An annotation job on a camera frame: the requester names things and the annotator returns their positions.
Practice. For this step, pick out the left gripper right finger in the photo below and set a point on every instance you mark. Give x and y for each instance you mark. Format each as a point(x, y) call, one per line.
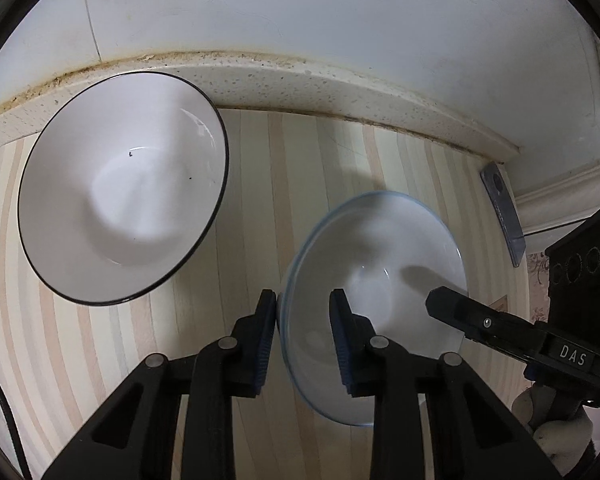
point(430, 407)

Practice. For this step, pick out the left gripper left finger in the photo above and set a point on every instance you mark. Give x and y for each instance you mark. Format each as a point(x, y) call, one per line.
point(132, 434)

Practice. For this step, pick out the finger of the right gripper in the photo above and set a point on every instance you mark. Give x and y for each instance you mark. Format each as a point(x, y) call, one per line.
point(503, 332)

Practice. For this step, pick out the white bowl blue pattern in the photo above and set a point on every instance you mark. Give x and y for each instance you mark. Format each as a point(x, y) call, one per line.
point(387, 251)

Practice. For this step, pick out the white bowl black rim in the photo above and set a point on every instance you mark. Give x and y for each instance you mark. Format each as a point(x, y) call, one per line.
point(121, 187)

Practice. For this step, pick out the striped cat table mat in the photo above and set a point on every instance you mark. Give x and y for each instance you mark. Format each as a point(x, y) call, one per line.
point(59, 361)

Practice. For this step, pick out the blue smartphone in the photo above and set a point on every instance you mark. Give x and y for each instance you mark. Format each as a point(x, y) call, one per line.
point(505, 210)

